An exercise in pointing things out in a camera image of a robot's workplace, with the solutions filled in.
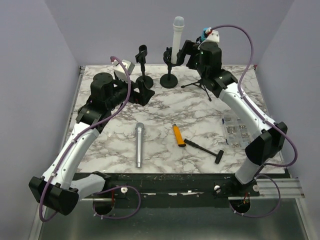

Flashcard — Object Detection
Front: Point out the grey silver microphone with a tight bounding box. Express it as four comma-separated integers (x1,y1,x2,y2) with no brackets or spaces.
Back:
135,122,145,168

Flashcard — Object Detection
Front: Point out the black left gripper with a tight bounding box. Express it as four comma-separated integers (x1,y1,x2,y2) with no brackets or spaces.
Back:
106,74,154,110

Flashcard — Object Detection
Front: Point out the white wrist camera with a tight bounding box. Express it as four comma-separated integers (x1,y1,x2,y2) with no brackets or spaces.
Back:
198,28,220,49
111,59,135,82

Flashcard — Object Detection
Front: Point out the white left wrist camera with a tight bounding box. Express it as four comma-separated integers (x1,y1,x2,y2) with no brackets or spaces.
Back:
111,59,135,82

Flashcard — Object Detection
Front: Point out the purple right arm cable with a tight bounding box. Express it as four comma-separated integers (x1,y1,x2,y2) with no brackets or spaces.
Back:
211,24,300,167

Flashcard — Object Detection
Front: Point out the white microphone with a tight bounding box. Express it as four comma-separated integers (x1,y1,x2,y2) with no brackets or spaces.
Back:
171,16,185,65

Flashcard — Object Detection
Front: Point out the cyan blue microphone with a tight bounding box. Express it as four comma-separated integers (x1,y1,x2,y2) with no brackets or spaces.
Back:
199,27,212,43

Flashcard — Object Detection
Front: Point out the clear plastic screw box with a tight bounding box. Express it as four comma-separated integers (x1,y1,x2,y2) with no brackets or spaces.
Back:
222,114,253,150

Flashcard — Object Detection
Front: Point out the black clip microphone stand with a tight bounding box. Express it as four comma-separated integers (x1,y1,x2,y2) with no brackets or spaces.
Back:
135,44,154,89

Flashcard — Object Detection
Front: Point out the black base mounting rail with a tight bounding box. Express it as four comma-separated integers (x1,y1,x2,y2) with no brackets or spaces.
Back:
85,173,260,209

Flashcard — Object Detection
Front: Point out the black tripod microphone stand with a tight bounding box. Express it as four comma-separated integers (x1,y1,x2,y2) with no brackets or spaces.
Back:
180,36,216,102

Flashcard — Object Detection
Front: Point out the orange utility knife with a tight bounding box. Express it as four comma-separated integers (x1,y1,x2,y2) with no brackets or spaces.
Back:
172,123,186,147

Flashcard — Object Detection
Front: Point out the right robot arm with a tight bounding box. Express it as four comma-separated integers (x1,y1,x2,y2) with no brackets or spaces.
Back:
176,40,288,196

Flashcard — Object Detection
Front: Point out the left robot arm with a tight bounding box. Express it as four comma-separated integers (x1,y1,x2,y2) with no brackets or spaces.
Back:
28,72,155,216

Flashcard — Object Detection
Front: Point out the black shock-mount round-base stand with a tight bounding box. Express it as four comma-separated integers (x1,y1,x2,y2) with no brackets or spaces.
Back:
159,47,185,89

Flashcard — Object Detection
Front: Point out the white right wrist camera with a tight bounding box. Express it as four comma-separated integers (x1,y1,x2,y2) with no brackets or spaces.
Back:
198,28,220,49

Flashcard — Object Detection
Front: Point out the black hammer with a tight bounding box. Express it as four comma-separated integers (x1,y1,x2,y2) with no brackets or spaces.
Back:
184,139,224,165

